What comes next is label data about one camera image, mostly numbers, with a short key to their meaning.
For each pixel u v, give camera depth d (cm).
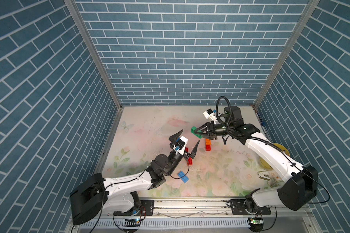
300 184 40
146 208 73
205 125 66
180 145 55
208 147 96
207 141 96
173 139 65
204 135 65
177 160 62
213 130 63
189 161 90
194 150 64
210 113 69
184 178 82
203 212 73
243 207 74
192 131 69
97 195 40
